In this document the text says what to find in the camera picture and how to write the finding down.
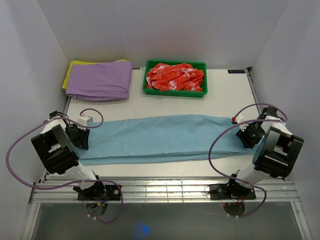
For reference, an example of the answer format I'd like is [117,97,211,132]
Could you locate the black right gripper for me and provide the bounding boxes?
[236,121,266,149]

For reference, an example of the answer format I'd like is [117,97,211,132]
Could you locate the light blue trousers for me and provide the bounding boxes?
[78,114,256,166]

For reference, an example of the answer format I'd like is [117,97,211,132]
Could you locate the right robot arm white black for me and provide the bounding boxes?
[225,106,304,199]

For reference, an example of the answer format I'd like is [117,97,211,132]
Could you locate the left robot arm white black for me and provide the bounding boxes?
[31,111,107,201]

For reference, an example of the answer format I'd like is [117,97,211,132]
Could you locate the folded yellow trousers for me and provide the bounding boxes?
[61,59,130,91]

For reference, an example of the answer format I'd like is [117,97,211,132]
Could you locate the folded purple trousers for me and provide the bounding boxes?
[64,61,133,101]

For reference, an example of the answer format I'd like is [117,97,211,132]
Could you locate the red white patterned trousers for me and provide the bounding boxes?
[145,63,205,92]

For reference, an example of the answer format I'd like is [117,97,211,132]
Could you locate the dark label on table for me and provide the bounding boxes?
[227,69,246,74]

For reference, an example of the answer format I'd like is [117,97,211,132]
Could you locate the green plastic bin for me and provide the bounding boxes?
[142,60,208,98]

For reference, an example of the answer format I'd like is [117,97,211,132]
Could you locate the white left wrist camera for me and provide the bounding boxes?
[77,115,93,126]

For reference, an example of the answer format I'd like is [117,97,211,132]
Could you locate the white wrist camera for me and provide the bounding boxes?
[77,115,93,126]
[231,113,249,132]

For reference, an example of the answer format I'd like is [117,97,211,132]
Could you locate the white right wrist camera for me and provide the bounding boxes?
[231,113,249,132]

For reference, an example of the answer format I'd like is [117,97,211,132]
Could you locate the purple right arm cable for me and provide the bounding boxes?
[207,102,289,218]

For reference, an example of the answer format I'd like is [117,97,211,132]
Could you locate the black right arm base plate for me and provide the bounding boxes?
[209,183,256,200]

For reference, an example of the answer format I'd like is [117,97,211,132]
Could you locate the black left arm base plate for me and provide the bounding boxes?
[72,184,121,202]

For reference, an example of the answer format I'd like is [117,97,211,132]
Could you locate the aluminium table edge rail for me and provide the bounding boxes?
[29,178,301,204]

